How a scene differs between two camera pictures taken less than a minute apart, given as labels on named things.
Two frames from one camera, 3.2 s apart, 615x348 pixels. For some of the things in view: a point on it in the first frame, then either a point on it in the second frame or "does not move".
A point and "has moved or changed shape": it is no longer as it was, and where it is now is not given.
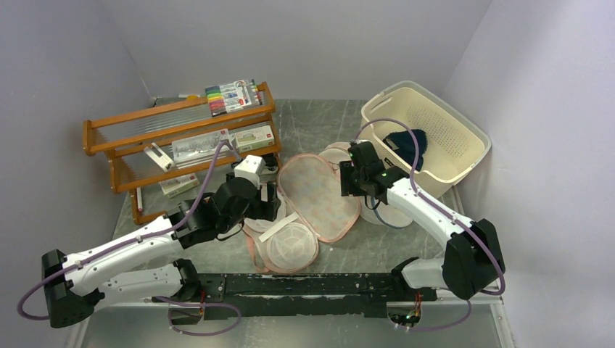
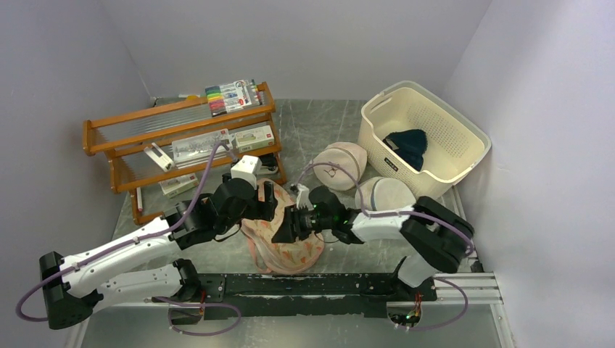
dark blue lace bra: [403, 143] does not move
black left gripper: [265, 208] does not move
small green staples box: [172, 187] does not move
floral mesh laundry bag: [312, 210] has moved or changed shape
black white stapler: [270, 167] does not move
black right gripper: [348, 188] to [291, 229]
